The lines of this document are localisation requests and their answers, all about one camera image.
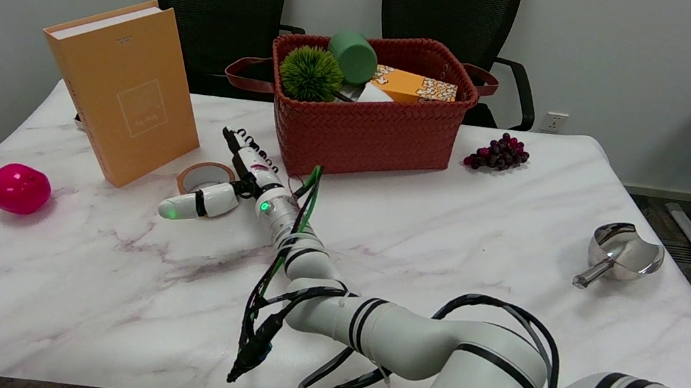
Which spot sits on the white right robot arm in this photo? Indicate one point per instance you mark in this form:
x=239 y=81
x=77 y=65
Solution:
x=406 y=340

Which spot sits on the white wall socket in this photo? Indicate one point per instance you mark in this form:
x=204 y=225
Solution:
x=554 y=122

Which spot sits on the white item in basket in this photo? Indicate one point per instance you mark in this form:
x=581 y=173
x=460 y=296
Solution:
x=374 y=95

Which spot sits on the silver metal scoop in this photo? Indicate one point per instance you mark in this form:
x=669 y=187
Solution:
x=625 y=253

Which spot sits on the purple grape bunch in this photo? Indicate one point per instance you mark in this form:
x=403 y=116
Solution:
x=499 y=153

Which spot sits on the yellow tape roll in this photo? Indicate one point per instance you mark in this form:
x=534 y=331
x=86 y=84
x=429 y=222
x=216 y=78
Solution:
x=197 y=176

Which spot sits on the orange hardcover book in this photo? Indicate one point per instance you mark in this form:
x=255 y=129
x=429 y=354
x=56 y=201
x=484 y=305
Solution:
x=127 y=95

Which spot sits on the black mesh office chair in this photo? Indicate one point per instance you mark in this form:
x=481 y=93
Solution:
x=460 y=10
x=217 y=7

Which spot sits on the green cylindrical cup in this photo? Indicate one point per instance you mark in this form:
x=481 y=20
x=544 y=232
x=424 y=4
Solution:
x=354 y=56

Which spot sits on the orange popcorn box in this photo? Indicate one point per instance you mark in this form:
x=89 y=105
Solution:
x=411 y=87

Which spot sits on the green spiky ball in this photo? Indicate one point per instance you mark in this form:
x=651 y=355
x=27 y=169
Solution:
x=311 y=74

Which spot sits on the pink plastic egg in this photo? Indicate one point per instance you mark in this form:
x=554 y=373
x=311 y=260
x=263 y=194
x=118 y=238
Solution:
x=18 y=188

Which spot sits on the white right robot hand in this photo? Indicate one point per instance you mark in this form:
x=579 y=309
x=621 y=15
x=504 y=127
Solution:
x=246 y=169

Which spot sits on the red woven basket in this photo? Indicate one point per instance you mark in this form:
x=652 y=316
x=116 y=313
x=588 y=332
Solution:
x=359 y=133

